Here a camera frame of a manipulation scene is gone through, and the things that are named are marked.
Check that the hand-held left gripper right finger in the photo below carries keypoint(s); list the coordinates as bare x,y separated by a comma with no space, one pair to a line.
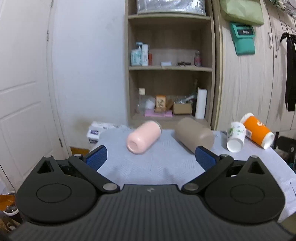
205,159

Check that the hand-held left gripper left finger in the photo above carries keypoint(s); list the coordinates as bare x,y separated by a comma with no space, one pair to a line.
97,156

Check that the pink cup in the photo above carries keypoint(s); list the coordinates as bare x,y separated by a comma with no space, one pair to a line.
144,136

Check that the tan cup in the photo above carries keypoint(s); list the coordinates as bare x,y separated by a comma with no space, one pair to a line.
194,134

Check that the white floral paper cup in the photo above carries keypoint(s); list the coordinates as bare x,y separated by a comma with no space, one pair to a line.
235,139

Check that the orange paper cup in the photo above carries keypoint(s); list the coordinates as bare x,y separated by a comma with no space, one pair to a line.
256,129

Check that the white blue-label tissue packet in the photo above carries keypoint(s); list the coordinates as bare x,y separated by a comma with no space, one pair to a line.
93,135

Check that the pale grey table cloth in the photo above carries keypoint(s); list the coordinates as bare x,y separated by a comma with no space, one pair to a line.
161,162

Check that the paper towel roll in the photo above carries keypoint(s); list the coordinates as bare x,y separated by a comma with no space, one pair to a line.
201,104

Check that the small cardboard box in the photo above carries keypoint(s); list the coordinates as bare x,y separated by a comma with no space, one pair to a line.
182,108

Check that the pink foam sheet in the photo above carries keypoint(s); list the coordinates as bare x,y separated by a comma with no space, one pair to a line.
158,113

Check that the orange printed box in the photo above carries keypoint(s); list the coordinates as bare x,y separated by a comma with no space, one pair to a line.
161,102

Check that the black chair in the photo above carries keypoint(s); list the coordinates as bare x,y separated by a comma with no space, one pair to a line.
286,148

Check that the wooden shelf unit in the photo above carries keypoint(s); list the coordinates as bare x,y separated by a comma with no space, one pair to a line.
170,76

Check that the light wood wardrobe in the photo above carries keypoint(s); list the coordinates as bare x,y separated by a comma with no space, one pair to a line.
261,88

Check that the white door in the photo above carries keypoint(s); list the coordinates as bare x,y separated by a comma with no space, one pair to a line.
23,92

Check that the small dark items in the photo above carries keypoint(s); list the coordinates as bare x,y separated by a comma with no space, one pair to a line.
184,63

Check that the pink clear bottle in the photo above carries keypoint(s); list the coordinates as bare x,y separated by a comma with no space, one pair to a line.
198,59

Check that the small white box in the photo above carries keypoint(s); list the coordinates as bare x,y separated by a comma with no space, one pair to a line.
166,63

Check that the blue white pump bottle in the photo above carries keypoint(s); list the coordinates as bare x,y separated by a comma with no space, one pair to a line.
136,56

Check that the black ribbon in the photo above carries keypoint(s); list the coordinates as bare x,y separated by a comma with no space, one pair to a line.
291,74

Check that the green paper bag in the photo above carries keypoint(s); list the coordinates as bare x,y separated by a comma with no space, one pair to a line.
242,10

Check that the silver foil bag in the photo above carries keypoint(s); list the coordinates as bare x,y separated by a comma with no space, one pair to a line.
171,7

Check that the teal wall organiser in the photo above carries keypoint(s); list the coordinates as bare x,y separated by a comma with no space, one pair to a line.
244,40

